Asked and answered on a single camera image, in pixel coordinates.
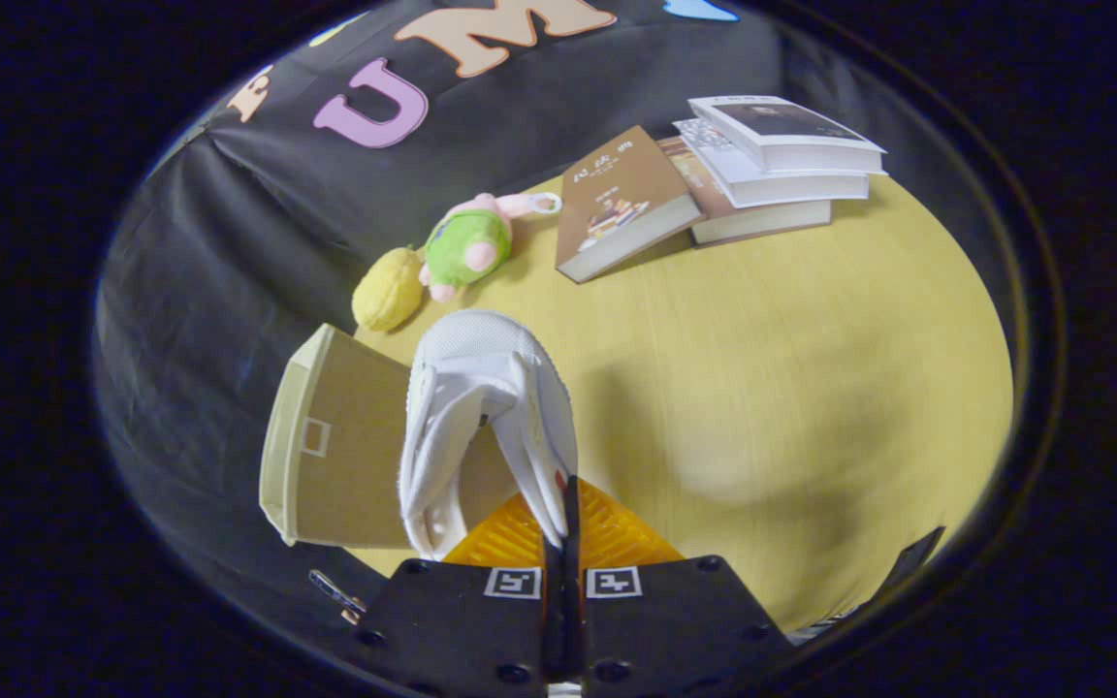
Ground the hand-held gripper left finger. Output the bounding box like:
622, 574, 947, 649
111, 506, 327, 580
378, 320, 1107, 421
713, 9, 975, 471
350, 490, 567, 698

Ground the brown cover book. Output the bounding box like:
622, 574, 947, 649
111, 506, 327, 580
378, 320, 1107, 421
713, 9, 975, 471
556, 125, 705, 285

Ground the white canvas shoe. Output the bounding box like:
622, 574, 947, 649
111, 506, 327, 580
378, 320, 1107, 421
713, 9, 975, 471
398, 308, 581, 561

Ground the beige fabric storage box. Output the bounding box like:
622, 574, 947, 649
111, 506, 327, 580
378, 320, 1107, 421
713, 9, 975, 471
259, 324, 521, 549

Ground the thin brown book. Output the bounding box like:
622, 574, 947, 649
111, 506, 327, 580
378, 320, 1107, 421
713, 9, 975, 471
660, 136, 833, 246

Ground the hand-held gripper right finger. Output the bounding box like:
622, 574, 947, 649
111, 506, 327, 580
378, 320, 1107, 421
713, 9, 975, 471
566, 475, 792, 698

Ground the yellow plush toy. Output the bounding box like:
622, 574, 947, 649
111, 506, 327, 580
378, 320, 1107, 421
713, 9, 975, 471
352, 246, 427, 333

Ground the green and pink plush toy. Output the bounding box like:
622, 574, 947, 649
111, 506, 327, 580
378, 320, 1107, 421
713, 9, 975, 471
417, 192, 563, 303

